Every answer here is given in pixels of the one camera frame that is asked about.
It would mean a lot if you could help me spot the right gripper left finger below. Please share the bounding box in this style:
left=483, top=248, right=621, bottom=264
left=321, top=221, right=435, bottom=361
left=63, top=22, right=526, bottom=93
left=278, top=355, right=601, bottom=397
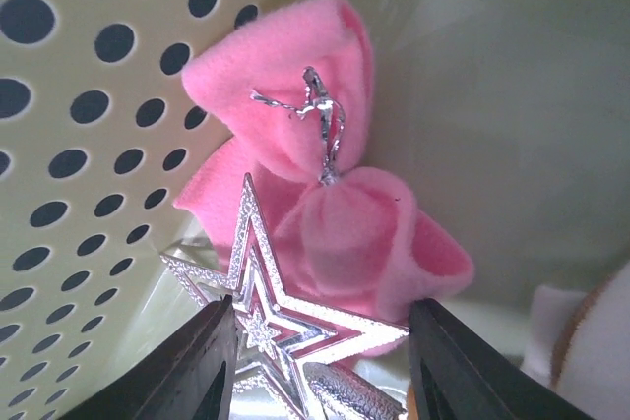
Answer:
left=62, top=296, right=236, bottom=420

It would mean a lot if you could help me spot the green plastic basket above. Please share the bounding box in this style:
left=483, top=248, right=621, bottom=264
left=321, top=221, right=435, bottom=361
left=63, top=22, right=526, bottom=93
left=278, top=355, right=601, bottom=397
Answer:
left=1, top=0, right=629, bottom=419

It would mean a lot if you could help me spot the silver star tree topper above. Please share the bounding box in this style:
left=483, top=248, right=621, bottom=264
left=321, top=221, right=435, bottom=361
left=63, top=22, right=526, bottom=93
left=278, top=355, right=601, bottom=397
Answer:
left=160, top=175, right=409, bottom=419

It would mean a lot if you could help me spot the pink star ornament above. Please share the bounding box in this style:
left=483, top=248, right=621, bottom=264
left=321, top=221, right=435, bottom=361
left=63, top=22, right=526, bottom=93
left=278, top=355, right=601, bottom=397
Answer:
left=174, top=0, right=474, bottom=323

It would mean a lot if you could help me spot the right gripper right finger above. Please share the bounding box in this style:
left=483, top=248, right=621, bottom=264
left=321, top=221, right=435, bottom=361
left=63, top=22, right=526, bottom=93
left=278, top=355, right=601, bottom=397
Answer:
left=409, top=299, right=589, bottom=420

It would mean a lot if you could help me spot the pink cone ornament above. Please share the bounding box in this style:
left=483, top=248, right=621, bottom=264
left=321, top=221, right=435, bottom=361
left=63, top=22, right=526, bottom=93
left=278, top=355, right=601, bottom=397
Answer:
left=521, top=266, right=629, bottom=419

